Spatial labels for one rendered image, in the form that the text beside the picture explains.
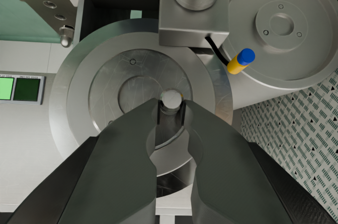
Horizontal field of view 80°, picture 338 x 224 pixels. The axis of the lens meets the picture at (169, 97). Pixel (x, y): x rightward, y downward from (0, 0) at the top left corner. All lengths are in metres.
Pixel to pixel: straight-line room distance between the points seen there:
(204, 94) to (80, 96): 0.10
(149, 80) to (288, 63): 0.13
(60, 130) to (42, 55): 3.27
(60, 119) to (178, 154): 0.10
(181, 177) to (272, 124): 0.20
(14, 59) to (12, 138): 3.06
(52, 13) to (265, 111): 0.46
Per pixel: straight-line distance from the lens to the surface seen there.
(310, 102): 0.27
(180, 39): 0.16
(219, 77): 0.18
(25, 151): 0.58
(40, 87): 0.57
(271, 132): 0.33
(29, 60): 3.50
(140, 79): 0.15
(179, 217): 0.61
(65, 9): 0.51
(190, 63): 0.17
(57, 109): 0.18
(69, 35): 0.57
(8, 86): 0.61
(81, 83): 0.17
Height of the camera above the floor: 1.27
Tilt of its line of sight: 10 degrees down
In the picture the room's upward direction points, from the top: 178 degrees counter-clockwise
